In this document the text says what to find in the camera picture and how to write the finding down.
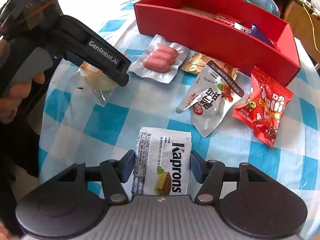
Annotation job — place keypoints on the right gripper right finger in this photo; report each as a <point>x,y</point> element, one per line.
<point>211,175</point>

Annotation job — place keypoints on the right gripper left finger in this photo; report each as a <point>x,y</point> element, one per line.
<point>112,174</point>

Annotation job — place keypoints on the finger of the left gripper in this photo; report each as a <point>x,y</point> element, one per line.
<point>79,44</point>

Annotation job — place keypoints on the round yellow bun packet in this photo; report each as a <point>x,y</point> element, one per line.
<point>90,81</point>

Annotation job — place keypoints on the white Kaprons wafer packet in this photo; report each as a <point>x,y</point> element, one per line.
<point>162,162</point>

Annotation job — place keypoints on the red Trolli candy bag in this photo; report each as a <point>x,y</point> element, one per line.
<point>264,107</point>

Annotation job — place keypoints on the white duck snack pouch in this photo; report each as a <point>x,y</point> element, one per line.
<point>210,97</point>

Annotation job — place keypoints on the pink sausages vacuum pack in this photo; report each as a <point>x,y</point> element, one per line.
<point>160,61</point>

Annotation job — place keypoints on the gold foil snack packet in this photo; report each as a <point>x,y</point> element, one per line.
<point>197,61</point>

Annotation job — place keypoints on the long red snack packet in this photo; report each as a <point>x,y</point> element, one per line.
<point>225,20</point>

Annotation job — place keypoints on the purple foil snack packet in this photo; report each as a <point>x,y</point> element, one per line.
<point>257,33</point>

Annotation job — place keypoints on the white spicy gluten strip packet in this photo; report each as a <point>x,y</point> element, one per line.
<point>242,28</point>

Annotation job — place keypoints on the person left hand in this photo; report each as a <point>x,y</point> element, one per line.
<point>17,93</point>

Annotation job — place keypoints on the blue checkered tablecloth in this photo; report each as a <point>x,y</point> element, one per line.
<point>76,128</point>

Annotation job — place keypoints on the red cardboard box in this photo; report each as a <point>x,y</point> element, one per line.
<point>190,23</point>

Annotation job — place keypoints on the wooden TV cabinet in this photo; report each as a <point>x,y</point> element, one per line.
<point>275,10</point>

